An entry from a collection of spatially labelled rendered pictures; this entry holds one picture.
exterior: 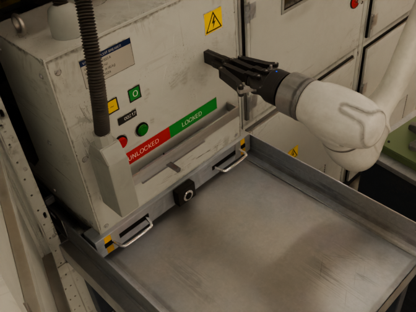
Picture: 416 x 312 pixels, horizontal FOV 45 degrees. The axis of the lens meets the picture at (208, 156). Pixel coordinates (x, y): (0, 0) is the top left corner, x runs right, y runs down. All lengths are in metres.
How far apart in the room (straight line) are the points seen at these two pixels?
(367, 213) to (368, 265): 0.15
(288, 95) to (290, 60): 0.68
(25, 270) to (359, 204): 0.84
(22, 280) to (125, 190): 0.33
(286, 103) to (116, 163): 0.35
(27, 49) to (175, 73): 0.33
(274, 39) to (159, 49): 0.56
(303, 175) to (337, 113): 0.47
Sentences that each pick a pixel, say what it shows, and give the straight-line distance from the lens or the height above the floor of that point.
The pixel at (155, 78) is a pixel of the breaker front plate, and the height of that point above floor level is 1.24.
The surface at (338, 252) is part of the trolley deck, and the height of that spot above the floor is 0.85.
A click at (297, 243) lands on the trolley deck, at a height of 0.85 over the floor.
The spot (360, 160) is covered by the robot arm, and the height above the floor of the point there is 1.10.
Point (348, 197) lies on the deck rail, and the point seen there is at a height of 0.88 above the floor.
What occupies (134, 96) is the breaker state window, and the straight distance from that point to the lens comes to 1.08.
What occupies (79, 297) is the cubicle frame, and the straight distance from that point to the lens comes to 1.51.
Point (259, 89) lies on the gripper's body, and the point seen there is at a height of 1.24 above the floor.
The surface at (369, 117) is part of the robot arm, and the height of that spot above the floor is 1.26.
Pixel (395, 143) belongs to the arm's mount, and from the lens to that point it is 1.68.
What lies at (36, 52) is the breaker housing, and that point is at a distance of 0.97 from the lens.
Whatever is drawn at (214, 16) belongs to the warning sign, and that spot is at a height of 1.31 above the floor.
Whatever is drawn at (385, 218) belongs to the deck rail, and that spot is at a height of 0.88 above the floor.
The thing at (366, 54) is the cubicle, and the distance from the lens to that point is 2.14.
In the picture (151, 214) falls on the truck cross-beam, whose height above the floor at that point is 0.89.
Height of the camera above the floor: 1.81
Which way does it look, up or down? 41 degrees down
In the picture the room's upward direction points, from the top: 6 degrees counter-clockwise
